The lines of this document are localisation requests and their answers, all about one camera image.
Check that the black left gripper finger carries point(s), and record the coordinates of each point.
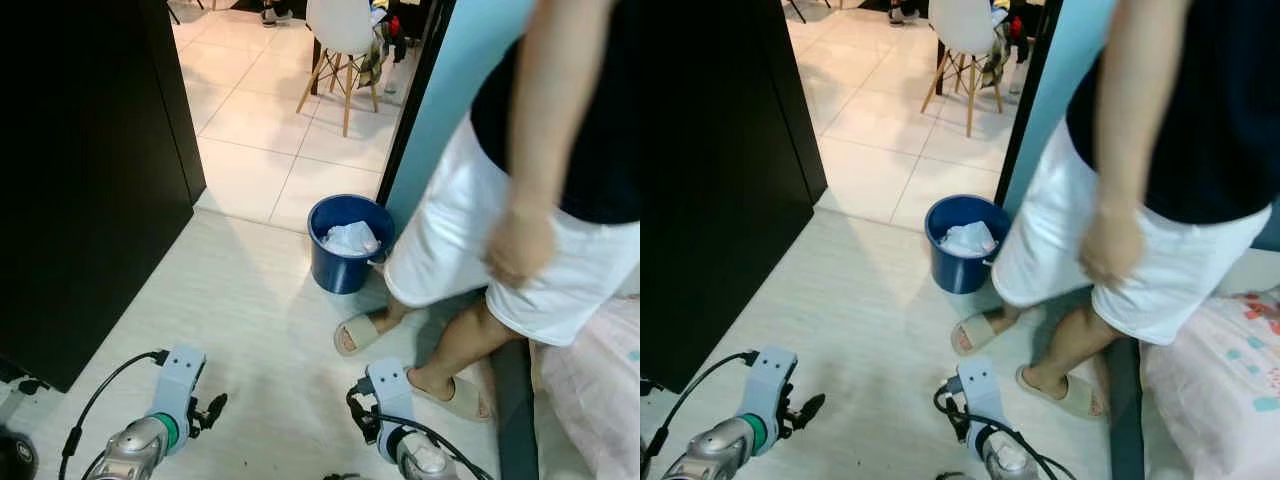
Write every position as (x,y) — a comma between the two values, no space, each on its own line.
(217,403)
(814,404)

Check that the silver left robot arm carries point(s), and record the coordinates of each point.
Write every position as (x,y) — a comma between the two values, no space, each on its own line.
(715,455)
(130,450)

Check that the person's right forearm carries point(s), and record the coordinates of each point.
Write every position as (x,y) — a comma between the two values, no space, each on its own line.
(1140,110)
(545,110)

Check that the person's right hand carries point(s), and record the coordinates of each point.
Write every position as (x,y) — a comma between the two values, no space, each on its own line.
(520,245)
(1112,245)

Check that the blue plastic bucket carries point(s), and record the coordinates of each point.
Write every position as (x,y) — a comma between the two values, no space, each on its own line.
(955,275)
(340,275)

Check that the white crumpled plastic bag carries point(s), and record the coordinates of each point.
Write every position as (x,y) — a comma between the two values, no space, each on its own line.
(350,240)
(968,240)

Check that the person in white shorts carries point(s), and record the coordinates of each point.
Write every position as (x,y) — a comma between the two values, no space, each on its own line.
(440,230)
(1050,250)

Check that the pink patterned pillow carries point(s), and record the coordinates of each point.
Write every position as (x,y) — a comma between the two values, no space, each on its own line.
(590,400)
(1210,400)

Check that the black cabinet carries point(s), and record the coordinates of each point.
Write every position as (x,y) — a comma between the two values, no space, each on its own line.
(720,180)
(90,180)

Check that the colourful clothes heap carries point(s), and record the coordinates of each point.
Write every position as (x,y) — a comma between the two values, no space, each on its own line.
(378,60)
(1000,60)

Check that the blue upholstered headboard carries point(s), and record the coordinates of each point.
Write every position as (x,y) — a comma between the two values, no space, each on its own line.
(1270,228)

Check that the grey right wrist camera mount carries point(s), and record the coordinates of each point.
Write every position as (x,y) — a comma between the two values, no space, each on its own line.
(978,395)
(390,390)

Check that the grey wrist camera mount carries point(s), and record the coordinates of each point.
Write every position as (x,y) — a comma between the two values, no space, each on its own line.
(178,385)
(390,390)
(978,395)
(770,385)

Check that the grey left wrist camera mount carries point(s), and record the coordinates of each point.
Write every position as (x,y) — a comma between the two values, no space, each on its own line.
(770,385)
(178,385)

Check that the black door frame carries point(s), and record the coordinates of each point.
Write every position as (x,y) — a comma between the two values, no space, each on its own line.
(1030,90)
(415,100)

